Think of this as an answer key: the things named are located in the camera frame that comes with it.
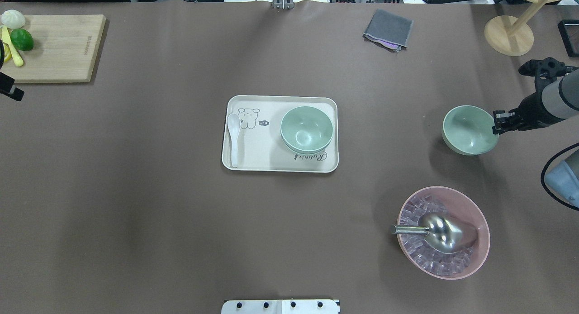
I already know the green bowl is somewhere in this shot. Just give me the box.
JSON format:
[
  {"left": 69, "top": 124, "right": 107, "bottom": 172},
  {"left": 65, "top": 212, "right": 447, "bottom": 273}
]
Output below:
[
  {"left": 442, "top": 105, "right": 500, "bottom": 156},
  {"left": 284, "top": 142, "right": 331, "bottom": 155},
  {"left": 280, "top": 106, "right": 334, "bottom": 150}
]

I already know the grey folded cloth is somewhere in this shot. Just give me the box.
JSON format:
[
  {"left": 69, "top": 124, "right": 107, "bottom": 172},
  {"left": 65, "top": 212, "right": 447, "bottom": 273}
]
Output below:
[{"left": 363, "top": 9, "right": 414, "bottom": 52}]

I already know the black tray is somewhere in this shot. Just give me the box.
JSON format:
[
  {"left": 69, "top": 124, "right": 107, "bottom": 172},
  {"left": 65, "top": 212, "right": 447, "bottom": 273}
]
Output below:
[{"left": 558, "top": 19, "right": 579, "bottom": 57}]

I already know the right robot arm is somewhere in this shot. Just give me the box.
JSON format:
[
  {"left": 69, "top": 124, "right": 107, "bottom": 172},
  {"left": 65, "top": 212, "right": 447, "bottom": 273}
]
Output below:
[{"left": 492, "top": 59, "right": 578, "bottom": 211}]

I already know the white ceramic spoon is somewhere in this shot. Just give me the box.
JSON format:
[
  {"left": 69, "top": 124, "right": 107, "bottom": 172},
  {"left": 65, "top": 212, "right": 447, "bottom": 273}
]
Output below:
[{"left": 226, "top": 113, "right": 241, "bottom": 168}]

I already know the wooden cutting board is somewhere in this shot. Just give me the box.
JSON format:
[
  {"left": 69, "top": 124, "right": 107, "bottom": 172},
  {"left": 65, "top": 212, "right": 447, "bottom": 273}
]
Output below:
[{"left": 1, "top": 14, "right": 106, "bottom": 83}]

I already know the cream rectangular tray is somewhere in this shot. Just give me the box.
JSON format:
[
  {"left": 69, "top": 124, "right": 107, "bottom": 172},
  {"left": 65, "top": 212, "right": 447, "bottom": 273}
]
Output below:
[{"left": 222, "top": 95, "right": 339, "bottom": 172}]

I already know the yellow plastic knife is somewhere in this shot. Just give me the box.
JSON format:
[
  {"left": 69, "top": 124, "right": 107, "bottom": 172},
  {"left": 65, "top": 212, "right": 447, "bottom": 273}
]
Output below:
[{"left": 1, "top": 26, "right": 24, "bottom": 67}]

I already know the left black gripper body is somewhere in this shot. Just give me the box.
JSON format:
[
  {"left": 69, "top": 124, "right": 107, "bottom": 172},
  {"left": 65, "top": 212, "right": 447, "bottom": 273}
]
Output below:
[{"left": 0, "top": 73, "right": 24, "bottom": 101}]

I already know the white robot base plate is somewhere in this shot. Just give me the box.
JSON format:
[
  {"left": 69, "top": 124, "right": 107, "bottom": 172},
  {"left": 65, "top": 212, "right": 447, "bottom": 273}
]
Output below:
[{"left": 221, "top": 298, "right": 341, "bottom": 314}]

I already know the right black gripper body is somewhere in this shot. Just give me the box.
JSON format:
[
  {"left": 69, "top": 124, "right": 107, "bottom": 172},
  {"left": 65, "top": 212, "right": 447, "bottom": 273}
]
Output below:
[{"left": 511, "top": 93, "right": 553, "bottom": 130}]

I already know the green bowl on tray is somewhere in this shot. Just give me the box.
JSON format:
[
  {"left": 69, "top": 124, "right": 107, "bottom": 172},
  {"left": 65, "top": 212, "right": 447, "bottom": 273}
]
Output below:
[{"left": 284, "top": 142, "right": 331, "bottom": 155}]

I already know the right gripper camera mount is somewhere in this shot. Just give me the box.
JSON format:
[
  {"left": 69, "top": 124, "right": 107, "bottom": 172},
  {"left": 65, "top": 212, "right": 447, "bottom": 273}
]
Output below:
[{"left": 518, "top": 57, "right": 578, "bottom": 94}]

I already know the green lime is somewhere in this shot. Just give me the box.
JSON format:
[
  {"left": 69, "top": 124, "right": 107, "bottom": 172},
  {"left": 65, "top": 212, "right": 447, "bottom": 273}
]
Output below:
[{"left": 9, "top": 28, "right": 34, "bottom": 51}]

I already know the pink bowl with ice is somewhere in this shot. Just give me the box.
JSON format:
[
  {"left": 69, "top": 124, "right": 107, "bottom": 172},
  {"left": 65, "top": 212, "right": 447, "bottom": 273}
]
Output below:
[{"left": 396, "top": 186, "right": 490, "bottom": 280}]

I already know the white garlic bulb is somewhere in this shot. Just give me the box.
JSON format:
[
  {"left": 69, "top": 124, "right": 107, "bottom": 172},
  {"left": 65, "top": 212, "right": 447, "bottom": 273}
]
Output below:
[{"left": 0, "top": 10, "right": 26, "bottom": 29}]

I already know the wooden mug tree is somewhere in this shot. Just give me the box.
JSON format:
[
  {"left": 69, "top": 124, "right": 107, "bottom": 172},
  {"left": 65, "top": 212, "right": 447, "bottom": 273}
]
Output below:
[{"left": 484, "top": 0, "right": 561, "bottom": 57}]

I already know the metal scoop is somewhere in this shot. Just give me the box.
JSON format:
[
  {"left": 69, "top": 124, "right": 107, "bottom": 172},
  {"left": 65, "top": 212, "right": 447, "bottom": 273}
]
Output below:
[{"left": 389, "top": 212, "right": 478, "bottom": 254}]

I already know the lemon slice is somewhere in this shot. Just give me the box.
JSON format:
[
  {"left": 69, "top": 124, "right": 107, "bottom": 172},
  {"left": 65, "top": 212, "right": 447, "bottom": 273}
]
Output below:
[{"left": 3, "top": 43, "right": 12, "bottom": 62}]

